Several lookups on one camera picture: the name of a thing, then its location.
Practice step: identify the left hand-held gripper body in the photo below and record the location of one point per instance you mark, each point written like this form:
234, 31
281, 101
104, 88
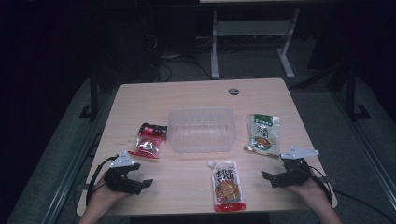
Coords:
120, 179

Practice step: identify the white and red spout pouch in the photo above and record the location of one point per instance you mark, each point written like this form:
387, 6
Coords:
227, 186

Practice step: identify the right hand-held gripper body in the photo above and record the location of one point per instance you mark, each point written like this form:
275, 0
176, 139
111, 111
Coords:
297, 171

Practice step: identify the grey table grommet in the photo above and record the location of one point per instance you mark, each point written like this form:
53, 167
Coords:
233, 91

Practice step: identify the person's right hand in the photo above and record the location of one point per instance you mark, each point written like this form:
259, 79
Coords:
311, 191

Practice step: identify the green and white food packet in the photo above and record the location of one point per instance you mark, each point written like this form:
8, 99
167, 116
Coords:
263, 135

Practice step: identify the black metal stand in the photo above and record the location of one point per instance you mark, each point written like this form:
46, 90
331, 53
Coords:
351, 93

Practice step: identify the clear plastic container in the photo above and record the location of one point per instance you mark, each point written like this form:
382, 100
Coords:
201, 130

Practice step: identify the person's left hand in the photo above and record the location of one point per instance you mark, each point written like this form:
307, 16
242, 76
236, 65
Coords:
107, 194

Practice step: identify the white metal desk frame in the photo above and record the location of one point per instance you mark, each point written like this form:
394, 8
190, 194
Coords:
252, 28

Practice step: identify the red snack packet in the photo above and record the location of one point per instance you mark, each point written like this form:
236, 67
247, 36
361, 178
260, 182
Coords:
149, 141

